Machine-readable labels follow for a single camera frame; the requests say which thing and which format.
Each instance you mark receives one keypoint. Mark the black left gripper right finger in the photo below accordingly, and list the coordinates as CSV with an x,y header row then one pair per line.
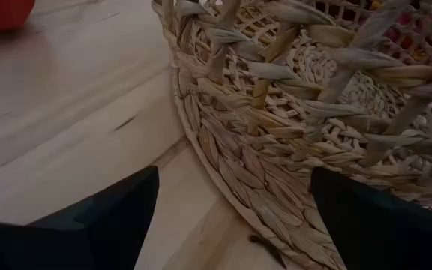
x,y
388,240

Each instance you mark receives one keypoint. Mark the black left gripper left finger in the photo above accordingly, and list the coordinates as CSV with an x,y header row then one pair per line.
x,y
69,243

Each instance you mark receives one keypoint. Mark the open-weave wicker basket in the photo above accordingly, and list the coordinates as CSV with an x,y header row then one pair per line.
x,y
272,71

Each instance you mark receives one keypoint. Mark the round woven placemat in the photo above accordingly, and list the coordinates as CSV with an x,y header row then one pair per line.
x,y
261,195

